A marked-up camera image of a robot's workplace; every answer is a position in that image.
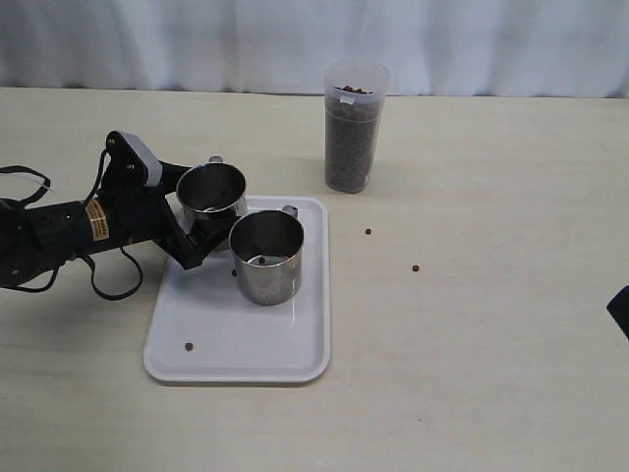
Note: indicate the white plastic tray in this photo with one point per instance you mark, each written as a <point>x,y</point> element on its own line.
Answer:
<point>235,340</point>

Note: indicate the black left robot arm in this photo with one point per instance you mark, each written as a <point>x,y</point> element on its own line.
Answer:
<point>38,239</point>

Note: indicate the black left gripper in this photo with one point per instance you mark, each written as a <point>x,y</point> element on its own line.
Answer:
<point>120,218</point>

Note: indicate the clear plastic tall container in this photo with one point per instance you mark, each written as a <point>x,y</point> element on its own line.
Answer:
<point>355,90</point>

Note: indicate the steel mug with kibble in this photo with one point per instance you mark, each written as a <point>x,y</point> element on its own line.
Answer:
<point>266,246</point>

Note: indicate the white curtain backdrop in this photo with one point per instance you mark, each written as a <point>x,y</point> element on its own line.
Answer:
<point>508,48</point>

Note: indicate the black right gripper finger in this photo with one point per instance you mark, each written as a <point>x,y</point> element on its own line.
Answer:
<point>618,308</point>

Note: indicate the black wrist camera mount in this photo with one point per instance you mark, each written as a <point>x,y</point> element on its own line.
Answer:
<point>130,159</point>

